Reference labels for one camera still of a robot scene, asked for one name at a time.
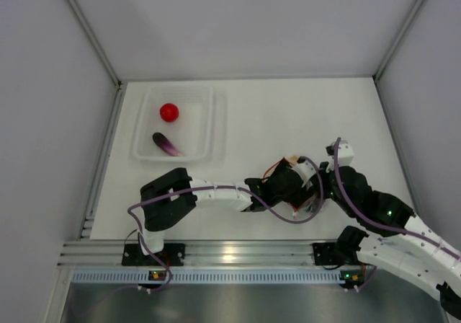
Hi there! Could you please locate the clear zip top bag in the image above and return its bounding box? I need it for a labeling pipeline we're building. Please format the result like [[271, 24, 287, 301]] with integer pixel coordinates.
[[261, 157, 323, 217]]

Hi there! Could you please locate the purple fake eggplant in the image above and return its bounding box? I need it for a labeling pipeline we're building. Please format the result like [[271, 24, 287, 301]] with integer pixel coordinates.
[[152, 132, 183, 157]]

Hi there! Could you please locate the red fake tomato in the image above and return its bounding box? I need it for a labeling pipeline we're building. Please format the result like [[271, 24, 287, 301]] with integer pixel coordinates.
[[159, 103, 179, 123]]

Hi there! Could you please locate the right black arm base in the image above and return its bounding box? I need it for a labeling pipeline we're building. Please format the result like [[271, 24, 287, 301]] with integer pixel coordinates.
[[312, 242, 344, 267]]

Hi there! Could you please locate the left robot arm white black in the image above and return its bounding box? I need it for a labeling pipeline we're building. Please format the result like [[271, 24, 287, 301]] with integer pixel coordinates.
[[138, 163, 313, 265]]

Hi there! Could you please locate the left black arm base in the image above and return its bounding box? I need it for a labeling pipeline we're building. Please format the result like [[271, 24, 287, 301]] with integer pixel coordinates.
[[121, 243, 186, 267]]

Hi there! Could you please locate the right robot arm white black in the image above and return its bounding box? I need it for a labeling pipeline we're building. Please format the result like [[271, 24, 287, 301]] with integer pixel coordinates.
[[311, 162, 460, 319]]

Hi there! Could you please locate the clear plastic bin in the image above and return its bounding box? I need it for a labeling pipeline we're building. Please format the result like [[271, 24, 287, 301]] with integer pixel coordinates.
[[132, 82, 227, 163]]

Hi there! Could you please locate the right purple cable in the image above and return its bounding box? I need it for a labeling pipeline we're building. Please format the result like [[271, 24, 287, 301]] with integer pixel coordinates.
[[333, 137, 461, 261]]

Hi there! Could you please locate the purple cable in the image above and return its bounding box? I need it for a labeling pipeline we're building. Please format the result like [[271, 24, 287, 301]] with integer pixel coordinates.
[[127, 156, 325, 284], [333, 137, 461, 261]]

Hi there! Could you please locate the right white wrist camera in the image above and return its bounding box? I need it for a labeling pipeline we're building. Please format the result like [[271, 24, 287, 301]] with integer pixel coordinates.
[[326, 141, 354, 172]]

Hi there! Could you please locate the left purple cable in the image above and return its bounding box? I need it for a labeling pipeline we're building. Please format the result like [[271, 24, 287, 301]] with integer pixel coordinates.
[[127, 156, 325, 284]]

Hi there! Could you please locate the aluminium rail frame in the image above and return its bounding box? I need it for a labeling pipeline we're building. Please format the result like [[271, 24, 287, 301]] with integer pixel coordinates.
[[57, 211, 364, 268]]

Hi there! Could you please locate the white slotted cable duct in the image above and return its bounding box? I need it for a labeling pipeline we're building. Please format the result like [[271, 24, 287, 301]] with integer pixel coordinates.
[[71, 268, 364, 285]]

